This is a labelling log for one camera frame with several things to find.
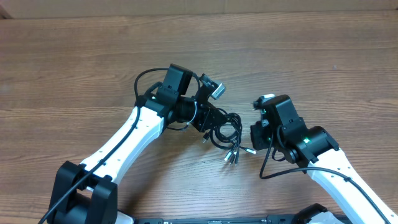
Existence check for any black cable bundle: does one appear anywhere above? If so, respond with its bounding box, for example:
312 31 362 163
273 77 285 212
201 108 257 166

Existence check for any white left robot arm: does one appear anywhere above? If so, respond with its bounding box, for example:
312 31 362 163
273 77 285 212
40 64 226 224

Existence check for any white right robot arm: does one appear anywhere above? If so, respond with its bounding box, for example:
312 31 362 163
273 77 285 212
251 94 397 223

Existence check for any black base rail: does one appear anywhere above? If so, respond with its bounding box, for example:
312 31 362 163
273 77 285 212
134 215 351 224

